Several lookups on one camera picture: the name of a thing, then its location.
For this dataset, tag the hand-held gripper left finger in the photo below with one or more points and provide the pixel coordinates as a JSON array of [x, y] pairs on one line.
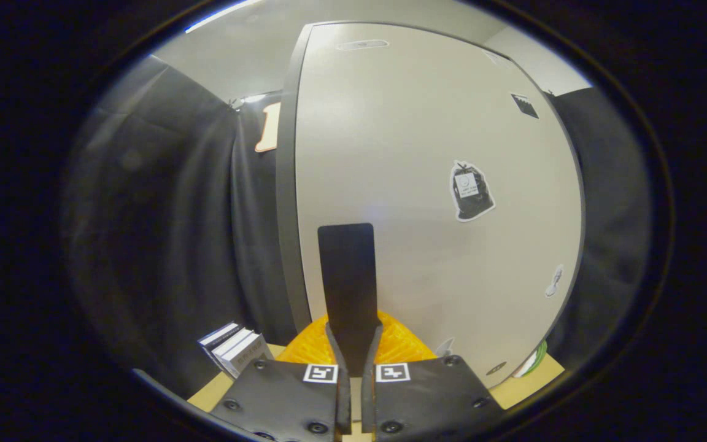
[[343, 399]]

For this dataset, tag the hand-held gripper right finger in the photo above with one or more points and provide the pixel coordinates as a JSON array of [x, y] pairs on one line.
[[368, 399]]

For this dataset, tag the grey shoe cabinet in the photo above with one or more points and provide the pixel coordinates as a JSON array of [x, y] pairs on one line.
[[286, 184]]

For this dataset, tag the white shoe cabinet door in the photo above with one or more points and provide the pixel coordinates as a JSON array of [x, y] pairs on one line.
[[427, 135]]

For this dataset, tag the grey portrait cover book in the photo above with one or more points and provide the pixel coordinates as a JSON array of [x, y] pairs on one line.
[[249, 353]]

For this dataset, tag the green and white object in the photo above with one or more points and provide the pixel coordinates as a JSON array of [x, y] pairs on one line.
[[534, 361]]

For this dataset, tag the black backdrop cloth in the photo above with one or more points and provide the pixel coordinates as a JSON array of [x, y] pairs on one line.
[[163, 215], [611, 215]]

